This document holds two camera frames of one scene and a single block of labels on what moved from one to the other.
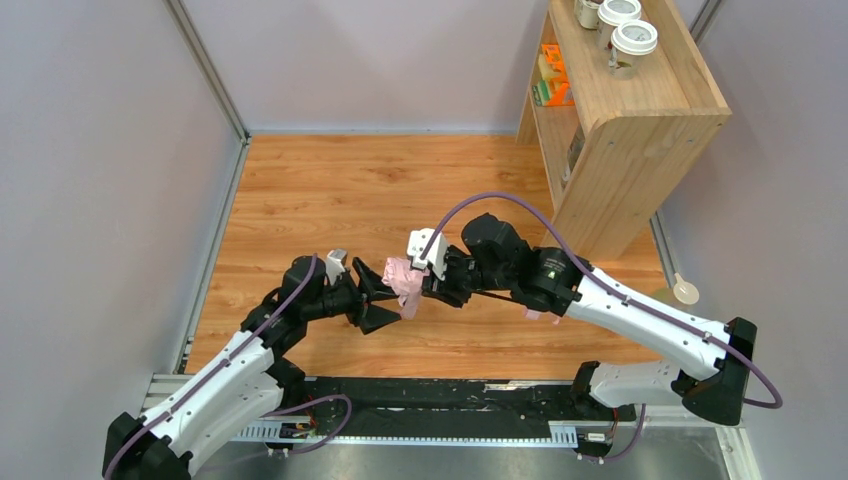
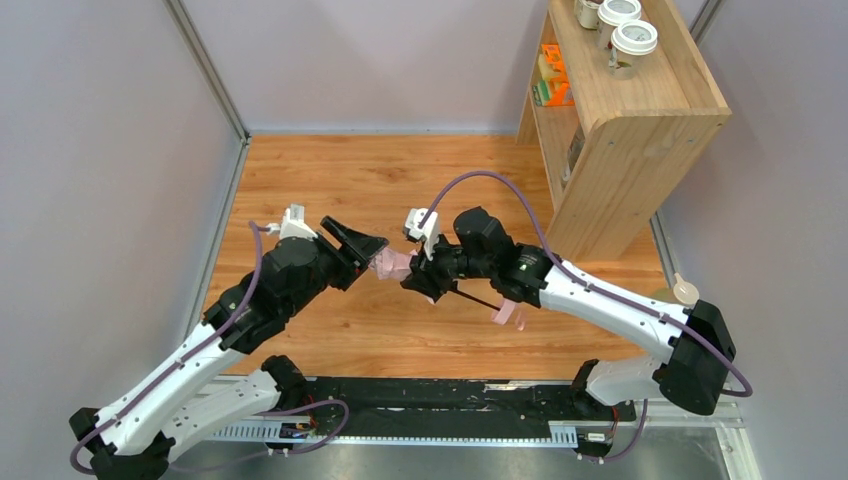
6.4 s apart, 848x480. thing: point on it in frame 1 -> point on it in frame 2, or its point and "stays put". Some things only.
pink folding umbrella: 408,280 -> 388,264
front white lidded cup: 630,40 stays put
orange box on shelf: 558,93 stays put
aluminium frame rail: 166,393 stays put
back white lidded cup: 587,13 stays put
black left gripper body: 357,298 -> 340,250
